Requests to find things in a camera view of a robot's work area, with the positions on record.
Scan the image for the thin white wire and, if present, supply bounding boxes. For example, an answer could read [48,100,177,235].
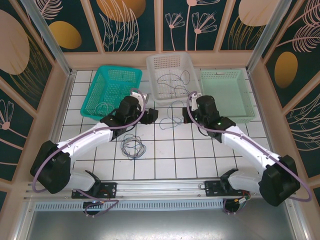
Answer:
[94,101,115,115]
[120,134,147,161]

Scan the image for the teal plastic basket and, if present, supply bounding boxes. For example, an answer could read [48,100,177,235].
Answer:
[79,64,144,119]

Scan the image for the clear white plastic basket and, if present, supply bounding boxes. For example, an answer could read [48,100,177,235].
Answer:
[145,53,203,107]

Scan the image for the mint green plastic basket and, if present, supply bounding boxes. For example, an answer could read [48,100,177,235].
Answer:
[199,68,257,125]

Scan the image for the base connector wiring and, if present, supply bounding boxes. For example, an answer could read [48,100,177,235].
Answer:
[83,199,106,218]
[223,191,252,215]

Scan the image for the grey metal sheet panel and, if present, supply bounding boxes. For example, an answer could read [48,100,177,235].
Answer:
[14,197,307,240]

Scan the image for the aluminium side rail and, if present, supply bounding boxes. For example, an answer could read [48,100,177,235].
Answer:
[39,70,77,181]
[246,69,278,163]

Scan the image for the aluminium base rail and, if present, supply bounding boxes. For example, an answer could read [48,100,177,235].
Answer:
[23,180,298,201]

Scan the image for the slotted grey cable duct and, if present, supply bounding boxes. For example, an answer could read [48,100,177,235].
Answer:
[33,201,294,211]

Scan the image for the aluminium corner post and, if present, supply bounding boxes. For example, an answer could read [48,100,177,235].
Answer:
[245,0,285,74]
[21,0,77,79]

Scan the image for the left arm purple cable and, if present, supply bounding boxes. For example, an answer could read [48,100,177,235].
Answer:
[32,87,120,218]

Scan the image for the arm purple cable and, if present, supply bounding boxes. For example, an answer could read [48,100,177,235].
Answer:
[186,91,313,215]
[32,87,120,218]

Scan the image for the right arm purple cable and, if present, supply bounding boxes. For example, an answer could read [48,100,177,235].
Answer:
[186,91,313,215]

